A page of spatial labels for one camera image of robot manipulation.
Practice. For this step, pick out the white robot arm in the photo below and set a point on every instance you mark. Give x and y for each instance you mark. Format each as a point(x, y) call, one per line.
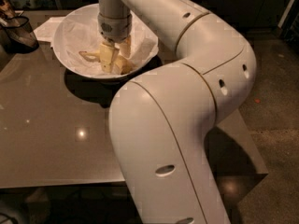
point(158, 121)

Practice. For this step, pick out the white paper sheet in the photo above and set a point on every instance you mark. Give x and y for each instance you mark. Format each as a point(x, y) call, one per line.
point(45, 32)

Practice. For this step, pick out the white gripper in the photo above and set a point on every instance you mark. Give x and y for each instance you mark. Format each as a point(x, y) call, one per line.
point(116, 28)

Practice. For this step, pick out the dark mesh basket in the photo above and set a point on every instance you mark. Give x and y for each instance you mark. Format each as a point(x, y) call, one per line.
point(20, 33)

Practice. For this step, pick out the white bowl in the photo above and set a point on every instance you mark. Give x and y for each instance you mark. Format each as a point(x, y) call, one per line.
point(71, 62)

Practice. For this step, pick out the yellow banana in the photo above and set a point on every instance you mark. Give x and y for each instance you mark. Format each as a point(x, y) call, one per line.
point(118, 66)

